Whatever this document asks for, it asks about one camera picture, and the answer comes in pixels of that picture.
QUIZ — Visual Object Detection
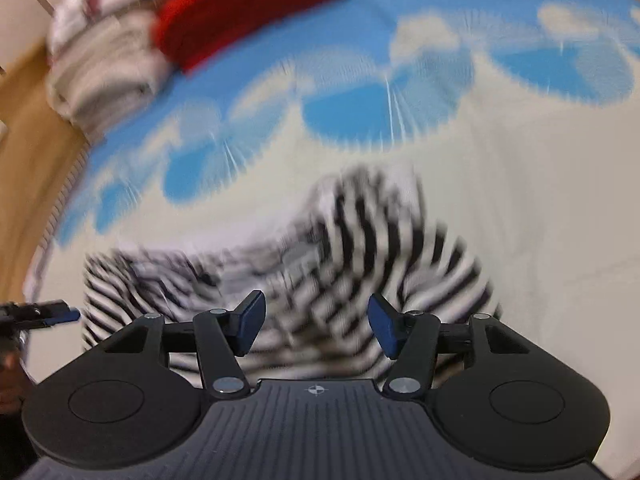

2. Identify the white wardrobe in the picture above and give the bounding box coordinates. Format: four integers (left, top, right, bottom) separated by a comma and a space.
0, 0, 86, 71

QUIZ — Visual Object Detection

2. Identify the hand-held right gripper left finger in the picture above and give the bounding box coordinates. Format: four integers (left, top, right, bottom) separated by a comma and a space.
97, 289, 268, 402

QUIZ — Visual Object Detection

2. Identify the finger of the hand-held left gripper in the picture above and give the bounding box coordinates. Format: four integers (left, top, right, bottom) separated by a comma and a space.
0, 300, 81, 331

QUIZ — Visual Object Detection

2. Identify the white folded cloth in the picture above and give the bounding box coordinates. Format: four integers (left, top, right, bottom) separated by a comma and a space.
47, 0, 101, 56

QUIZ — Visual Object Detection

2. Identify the cream folded quilt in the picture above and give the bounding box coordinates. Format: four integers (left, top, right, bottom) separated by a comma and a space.
45, 12, 173, 136

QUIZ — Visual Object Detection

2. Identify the black white striped shirt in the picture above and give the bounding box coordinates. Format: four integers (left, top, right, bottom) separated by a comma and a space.
80, 162, 503, 396

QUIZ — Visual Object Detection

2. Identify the red folded blanket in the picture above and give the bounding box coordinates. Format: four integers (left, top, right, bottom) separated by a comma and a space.
152, 0, 351, 76

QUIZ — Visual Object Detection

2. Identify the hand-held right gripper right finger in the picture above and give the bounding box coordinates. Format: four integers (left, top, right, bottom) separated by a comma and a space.
366, 292, 537, 403

